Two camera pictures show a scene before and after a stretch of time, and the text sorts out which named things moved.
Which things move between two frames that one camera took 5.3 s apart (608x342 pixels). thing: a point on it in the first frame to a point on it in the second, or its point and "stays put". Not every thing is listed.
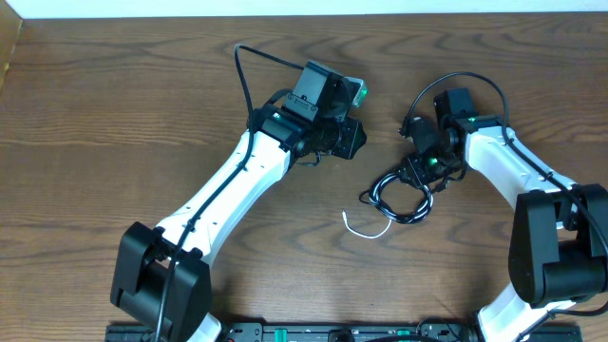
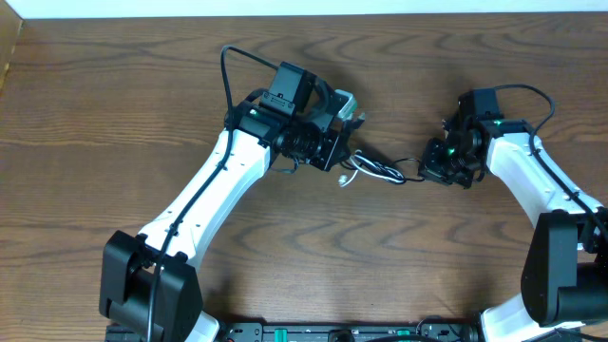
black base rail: x=317 y=331 stays put
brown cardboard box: x=10 y=25 stays put
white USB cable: x=366 y=237 to x=367 y=165
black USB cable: x=374 y=196 to x=384 y=171
